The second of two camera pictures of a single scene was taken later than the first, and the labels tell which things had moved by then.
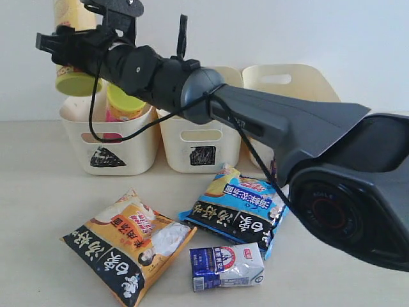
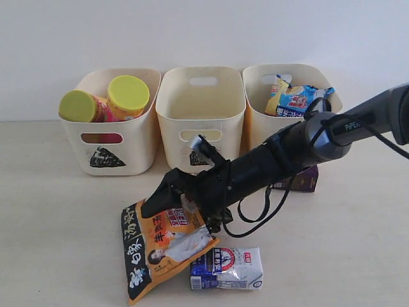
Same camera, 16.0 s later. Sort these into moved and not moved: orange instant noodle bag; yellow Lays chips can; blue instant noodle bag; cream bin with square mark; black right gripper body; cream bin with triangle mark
Moved: yellow Lays chips can; orange instant noodle bag; blue instant noodle bag; black right gripper body
Not moved: cream bin with square mark; cream bin with triangle mark
